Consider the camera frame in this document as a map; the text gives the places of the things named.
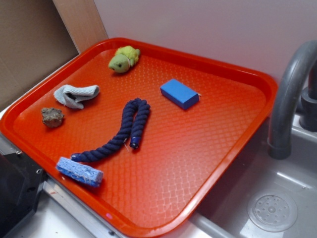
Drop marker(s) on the brown rock lump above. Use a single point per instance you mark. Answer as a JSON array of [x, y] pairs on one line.
[[52, 117]]

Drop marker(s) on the red plastic tray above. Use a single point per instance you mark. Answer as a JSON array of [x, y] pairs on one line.
[[150, 191]]

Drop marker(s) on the black box base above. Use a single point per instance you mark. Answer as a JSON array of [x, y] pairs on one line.
[[21, 182]]

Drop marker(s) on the dark grey faucet handle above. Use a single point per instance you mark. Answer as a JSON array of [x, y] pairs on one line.
[[308, 120]]

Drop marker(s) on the brown cardboard panel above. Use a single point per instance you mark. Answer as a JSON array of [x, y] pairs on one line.
[[39, 36]]

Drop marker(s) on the round sink drain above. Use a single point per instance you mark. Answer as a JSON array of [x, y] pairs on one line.
[[272, 210]]

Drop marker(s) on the light blue folded cloth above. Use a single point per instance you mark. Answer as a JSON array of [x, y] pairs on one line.
[[73, 97]]

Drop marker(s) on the green plush turtle toy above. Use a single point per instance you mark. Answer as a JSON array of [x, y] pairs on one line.
[[124, 59]]

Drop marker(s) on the grey curved faucet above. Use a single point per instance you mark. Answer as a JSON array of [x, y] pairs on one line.
[[287, 99]]

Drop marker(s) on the grey plastic sink basin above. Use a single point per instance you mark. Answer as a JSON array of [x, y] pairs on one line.
[[223, 212]]

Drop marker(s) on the blue sponge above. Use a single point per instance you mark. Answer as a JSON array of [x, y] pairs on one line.
[[79, 172]]

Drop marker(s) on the blue rectangular block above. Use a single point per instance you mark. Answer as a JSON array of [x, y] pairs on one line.
[[179, 94]]

